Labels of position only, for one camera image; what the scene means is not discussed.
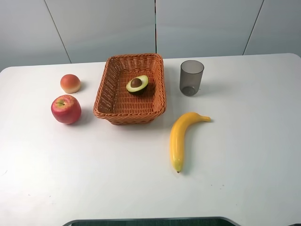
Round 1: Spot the halved avocado with pit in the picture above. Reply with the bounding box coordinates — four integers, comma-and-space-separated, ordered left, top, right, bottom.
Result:
126, 75, 149, 95

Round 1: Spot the orange woven wicker basket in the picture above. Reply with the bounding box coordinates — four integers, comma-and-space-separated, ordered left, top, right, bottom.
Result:
93, 53, 166, 125

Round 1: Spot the yellow banana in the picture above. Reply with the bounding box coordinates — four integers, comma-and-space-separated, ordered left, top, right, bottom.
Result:
169, 112, 211, 173

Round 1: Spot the grey translucent plastic cup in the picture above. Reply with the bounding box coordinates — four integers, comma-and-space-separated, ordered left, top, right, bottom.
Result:
180, 60, 204, 97

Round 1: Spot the red apple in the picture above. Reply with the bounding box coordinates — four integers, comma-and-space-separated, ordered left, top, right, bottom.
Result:
51, 95, 82, 124

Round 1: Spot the round bread bun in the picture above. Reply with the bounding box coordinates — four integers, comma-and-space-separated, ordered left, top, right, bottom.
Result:
60, 74, 81, 94

